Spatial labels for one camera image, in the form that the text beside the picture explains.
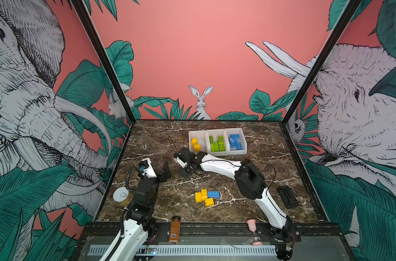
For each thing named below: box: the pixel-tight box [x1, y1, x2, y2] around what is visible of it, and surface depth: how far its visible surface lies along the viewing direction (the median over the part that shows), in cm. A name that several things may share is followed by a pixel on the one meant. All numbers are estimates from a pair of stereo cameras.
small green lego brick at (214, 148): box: [210, 143, 220, 153], surface depth 105 cm
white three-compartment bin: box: [188, 127, 248, 157], surface depth 106 cm
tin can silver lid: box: [112, 186, 129, 203], surface depth 81 cm
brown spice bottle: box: [169, 215, 182, 244], surface depth 73 cm
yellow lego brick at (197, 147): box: [193, 144, 201, 152], surface depth 105 cm
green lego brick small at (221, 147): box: [218, 143, 226, 152], surface depth 106 cm
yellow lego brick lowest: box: [204, 197, 215, 208], surface depth 83 cm
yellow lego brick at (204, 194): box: [200, 188, 208, 202], surface depth 86 cm
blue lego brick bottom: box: [207, 190, 221, 198], surface depth 86 cm
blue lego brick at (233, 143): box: [229, 137, 237, 149], surface depth 106 cm
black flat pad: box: [277, 185, 300, 209], surface depth 85 cm
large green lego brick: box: [218, 135, 224, 146], surface depth 106 cm
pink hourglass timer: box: [246, 219, 263, 247], surface depth 75 cm
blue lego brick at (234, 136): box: [229, 133, 240, 140], surface depth 113 cm
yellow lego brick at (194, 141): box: [190, 137, 199, 146], surface depth 108 cm
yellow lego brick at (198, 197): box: [195, 191, 202, 203], surface depth 85 cm
